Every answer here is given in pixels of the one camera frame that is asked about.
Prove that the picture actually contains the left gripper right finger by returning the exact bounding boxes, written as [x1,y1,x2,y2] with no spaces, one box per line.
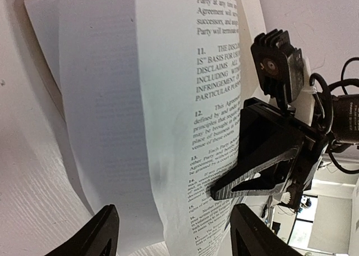
[230,203,301,256]

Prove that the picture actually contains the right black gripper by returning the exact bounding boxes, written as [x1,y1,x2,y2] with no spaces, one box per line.
[210,98,328,207]

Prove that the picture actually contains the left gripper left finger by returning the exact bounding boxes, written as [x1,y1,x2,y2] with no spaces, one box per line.
[47,204,119,256]

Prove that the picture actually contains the printed paper sheet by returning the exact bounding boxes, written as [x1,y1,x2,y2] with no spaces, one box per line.
[23,0,267,256]

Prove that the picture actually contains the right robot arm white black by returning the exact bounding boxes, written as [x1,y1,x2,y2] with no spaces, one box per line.
[210,54,358,209]

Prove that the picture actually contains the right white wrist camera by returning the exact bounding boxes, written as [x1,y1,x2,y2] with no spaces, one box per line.
[251,29,317,125]

